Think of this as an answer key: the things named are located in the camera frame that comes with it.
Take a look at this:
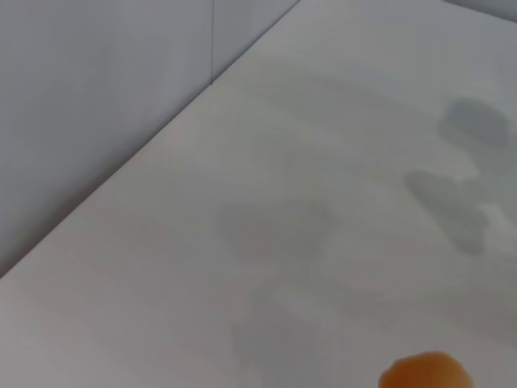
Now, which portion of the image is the brown water stain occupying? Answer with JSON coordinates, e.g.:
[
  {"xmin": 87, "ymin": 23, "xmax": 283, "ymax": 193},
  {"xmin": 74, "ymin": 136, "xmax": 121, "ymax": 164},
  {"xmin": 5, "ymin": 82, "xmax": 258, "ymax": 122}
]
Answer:
[{"xmin": 377, "ymin": 351, "xmax": 474, "ymax": 388}]

